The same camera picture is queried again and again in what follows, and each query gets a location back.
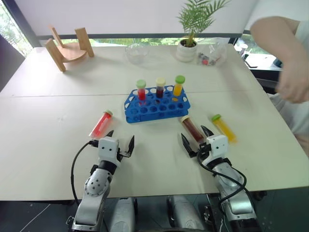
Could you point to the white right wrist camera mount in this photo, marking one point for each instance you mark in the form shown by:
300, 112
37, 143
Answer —
218, 144

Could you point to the small red piece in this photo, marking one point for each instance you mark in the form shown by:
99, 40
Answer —
205, 62

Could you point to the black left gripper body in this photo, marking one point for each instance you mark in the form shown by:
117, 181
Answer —
125, 154

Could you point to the clear glass bowl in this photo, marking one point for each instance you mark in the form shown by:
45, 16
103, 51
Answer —
140, 56

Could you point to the silver rounded housing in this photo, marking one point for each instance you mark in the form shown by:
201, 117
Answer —
123, 215
184, 213

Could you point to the red liquid tube green cap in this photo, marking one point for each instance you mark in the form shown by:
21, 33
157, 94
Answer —
141, 93
102, 124

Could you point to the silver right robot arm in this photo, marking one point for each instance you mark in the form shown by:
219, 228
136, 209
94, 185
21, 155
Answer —
231, 191

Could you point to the yellow liquid tube green cap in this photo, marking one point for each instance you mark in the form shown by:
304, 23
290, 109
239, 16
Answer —
225, 129

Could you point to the black window frame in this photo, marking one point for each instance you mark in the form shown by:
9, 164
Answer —
135, 36

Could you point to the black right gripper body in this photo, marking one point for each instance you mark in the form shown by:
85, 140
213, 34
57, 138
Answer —
201, 149

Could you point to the clear plastic bag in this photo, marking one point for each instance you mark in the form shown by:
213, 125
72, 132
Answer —
214, 54

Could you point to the curved wooden stand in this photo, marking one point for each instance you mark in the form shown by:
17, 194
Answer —
72, 52

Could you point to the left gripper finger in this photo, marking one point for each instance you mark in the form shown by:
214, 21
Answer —
110, 134
131, 144

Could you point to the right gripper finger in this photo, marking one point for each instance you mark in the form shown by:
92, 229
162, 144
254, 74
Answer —
207, 132
187, 144

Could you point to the palm plant in white pot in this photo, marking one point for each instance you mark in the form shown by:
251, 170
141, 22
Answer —
186, 52

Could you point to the person white clothing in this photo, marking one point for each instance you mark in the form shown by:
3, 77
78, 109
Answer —
294, 118

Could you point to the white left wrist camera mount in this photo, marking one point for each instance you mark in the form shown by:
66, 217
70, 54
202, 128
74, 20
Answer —
108, 147

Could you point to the person bare hand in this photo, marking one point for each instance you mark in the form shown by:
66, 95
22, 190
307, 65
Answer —
293, 84

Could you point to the person bare forearm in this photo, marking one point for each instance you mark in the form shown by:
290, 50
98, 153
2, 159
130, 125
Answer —
277, 38

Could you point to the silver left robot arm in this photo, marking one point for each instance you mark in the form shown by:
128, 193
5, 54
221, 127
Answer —
96, 186

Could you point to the orange liquid tube green cap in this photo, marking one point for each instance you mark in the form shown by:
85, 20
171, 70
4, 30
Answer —
178, 88

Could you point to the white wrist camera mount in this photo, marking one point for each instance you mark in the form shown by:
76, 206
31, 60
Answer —
108, 147
218, 144

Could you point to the dark red tube cream cap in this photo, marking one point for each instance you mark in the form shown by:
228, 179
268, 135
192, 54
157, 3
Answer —
193, 129
159, 90

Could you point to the blue test tube rack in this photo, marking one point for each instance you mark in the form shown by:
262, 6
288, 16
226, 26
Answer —
154, 110

